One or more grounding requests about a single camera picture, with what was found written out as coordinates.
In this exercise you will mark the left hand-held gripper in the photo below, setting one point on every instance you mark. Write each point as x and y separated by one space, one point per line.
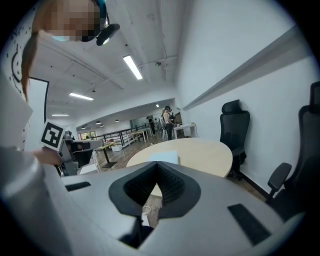
52 135

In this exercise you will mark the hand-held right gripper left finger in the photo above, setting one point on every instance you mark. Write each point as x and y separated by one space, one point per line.
100 200

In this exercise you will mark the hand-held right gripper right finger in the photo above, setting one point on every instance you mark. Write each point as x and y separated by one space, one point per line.
212 212

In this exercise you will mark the light blue board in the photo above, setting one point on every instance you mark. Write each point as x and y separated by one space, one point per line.
163 157

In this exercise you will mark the round wooden table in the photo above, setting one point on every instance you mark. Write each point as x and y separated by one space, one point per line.
200 155

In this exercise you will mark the small wooden-top table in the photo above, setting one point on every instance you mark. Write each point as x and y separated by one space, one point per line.
105 146

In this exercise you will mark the black metal railing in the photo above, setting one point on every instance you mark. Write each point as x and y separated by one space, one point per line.
121 136

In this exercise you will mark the long ceiling light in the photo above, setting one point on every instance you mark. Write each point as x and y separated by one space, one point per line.
81 96
133 67
60 115

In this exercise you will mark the white power strip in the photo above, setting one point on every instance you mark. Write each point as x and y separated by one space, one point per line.
145 218

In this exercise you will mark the white polka dot shirt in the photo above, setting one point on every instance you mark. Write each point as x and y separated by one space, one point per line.
12 120

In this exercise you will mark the white table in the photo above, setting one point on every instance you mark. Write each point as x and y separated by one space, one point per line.
186 126

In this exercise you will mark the black office chair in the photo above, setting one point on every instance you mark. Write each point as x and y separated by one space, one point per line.
235 125
307 150

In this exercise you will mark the light blue face mask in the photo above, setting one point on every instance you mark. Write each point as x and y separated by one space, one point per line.
61 38

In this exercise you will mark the person's head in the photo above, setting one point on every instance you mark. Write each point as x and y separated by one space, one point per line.
72 20

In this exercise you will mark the ceiling dome camera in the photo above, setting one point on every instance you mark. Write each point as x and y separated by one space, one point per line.
158 63

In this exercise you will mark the black head-worn camera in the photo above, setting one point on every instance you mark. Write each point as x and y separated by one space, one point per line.
107 33

